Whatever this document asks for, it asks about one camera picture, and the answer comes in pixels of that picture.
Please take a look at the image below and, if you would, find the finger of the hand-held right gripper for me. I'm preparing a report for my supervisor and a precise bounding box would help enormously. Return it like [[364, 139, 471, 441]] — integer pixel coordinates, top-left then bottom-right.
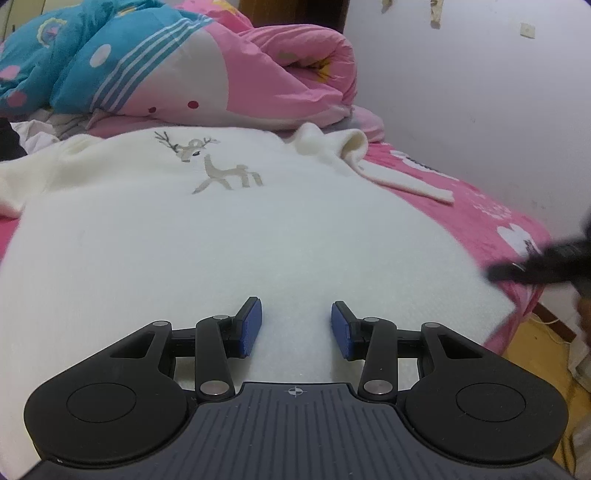
[[487, 234, 591, 287]]

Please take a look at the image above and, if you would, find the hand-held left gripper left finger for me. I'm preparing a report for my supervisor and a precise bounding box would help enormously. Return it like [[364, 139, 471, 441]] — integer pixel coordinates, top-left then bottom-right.
[[108, 296, 264, 402]]

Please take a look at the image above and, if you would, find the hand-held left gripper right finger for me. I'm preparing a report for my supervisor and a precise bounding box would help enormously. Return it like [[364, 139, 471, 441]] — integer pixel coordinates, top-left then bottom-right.
[[330, 300, 485, 402]]

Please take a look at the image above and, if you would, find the white deer print sweater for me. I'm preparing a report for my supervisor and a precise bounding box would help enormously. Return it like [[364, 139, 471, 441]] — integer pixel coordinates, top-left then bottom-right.
[[0, 122, 519, 391]]

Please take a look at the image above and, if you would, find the pink floral blanket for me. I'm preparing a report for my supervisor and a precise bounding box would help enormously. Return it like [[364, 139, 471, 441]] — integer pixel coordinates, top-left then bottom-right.
[[0, 104, 556, 365]]

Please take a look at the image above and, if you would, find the pink and blue quilt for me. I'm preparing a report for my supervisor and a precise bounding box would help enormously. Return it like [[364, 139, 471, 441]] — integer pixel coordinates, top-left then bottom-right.
[[0, 0, 385, 145]]

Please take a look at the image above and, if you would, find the white cloth garment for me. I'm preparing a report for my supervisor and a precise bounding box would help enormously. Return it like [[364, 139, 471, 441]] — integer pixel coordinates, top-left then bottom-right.
[[11, 117, 64, 154]]

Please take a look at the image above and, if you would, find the black garment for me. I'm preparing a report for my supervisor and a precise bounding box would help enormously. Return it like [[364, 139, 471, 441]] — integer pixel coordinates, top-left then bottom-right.
[[0, 119, 29, 163]]

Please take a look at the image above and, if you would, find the brown wooden door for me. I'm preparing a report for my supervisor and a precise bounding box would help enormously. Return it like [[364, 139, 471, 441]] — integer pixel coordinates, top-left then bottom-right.
[[239, 0, 350, 37]]

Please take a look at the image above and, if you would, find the white floor cable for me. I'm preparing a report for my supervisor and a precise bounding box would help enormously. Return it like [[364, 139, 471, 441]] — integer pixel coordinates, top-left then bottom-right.
[[530, 311, 583, 344]]

